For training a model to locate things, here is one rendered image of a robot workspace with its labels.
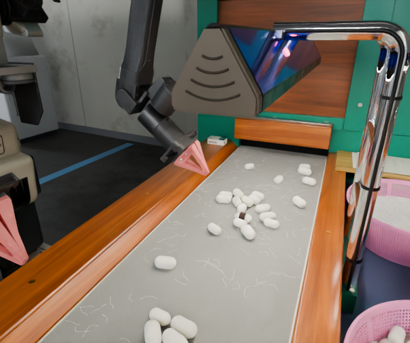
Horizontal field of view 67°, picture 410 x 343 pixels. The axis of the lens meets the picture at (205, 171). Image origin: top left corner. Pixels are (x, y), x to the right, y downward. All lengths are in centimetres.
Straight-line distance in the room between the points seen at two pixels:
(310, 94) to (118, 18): 281
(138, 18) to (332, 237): 57
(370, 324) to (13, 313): 47
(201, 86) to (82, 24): 372
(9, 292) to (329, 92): 93
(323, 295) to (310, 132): 60
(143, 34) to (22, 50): 346
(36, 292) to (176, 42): 286
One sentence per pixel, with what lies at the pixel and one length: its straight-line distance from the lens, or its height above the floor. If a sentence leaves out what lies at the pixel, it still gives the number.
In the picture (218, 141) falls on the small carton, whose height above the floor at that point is 78.
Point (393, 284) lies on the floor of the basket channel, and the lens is 72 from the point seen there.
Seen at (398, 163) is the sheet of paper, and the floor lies 78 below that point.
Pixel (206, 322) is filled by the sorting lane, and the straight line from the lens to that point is 48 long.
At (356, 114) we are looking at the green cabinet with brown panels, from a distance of 105.
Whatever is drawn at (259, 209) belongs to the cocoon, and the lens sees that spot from 70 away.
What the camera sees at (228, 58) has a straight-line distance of 26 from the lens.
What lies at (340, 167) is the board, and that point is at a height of 78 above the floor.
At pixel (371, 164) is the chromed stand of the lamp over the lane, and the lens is 50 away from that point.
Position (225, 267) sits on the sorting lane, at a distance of 56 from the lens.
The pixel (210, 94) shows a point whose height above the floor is 106.
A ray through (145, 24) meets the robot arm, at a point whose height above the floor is 113.
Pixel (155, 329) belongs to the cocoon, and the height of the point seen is 76.
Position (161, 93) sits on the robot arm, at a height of 99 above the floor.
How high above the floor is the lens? 110
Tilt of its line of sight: 23 degrees down
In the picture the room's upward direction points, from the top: straight up
